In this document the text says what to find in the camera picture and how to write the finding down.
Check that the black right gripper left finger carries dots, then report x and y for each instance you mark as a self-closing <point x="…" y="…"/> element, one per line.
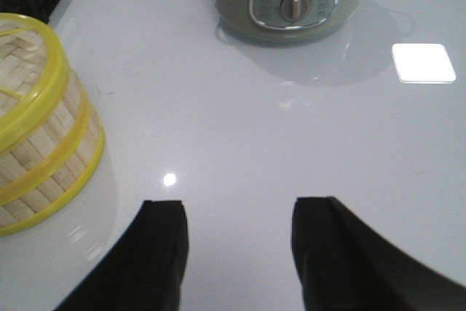
<point x="144" y="270"/>

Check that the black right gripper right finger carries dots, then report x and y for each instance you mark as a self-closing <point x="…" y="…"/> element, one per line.
<point x="343" y="264"/>

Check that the bamboo steamer tier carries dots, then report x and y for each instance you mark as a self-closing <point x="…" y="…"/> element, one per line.
<point x="64" y="123"/>
<point x="50" y="186"/>

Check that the bamboo steamer lid yellow rim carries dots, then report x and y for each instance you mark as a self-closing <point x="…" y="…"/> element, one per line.
<point x="35" y="105"/>

